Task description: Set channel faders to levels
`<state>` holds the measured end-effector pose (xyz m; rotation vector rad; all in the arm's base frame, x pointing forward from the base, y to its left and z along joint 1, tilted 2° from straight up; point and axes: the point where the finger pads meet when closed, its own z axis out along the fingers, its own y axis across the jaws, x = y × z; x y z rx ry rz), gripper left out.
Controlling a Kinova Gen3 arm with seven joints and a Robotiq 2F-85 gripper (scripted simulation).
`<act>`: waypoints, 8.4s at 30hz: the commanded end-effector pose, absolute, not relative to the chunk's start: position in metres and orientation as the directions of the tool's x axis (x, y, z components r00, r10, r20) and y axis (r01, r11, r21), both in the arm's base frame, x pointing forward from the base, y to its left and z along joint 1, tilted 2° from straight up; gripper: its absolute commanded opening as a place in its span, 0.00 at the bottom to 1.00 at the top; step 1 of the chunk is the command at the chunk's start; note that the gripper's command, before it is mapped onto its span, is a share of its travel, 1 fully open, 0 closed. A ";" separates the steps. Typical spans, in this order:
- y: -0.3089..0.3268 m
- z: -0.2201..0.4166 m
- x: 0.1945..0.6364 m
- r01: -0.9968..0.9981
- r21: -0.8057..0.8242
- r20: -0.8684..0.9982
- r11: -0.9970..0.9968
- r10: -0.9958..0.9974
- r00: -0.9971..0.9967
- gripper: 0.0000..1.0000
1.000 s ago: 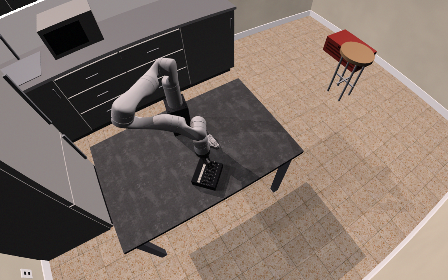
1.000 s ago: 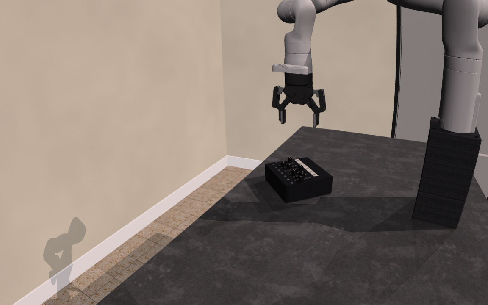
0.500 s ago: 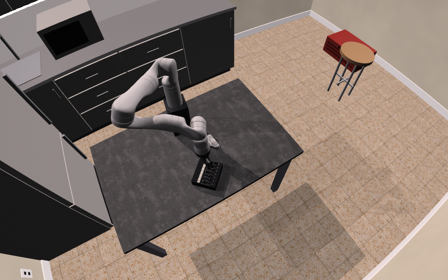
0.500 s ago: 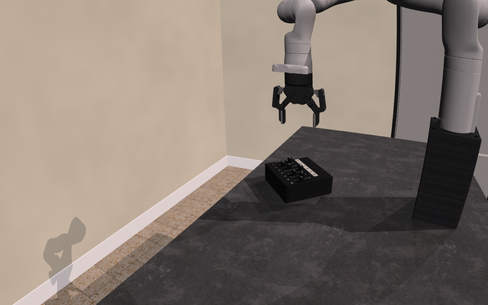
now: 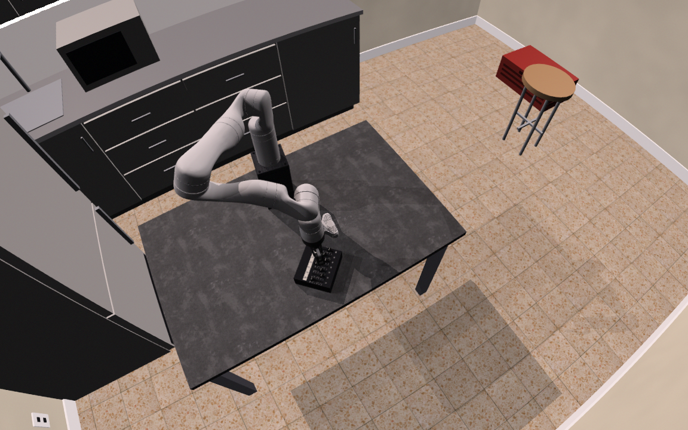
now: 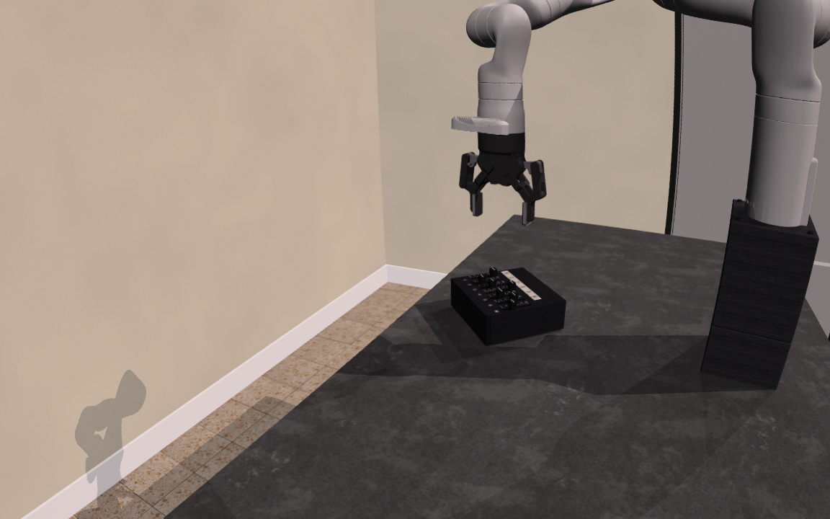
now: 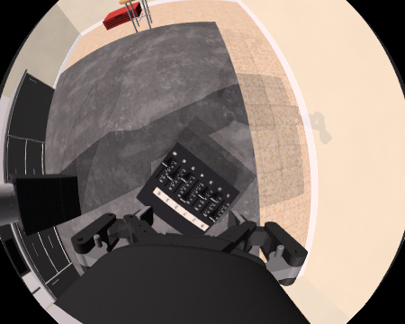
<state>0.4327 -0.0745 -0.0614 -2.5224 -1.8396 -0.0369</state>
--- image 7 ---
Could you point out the black lighting desk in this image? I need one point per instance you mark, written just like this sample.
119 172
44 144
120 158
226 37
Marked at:
176 203

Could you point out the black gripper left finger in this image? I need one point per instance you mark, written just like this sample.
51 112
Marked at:
93 241

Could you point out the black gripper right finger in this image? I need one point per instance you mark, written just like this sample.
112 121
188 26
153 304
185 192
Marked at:
287 257

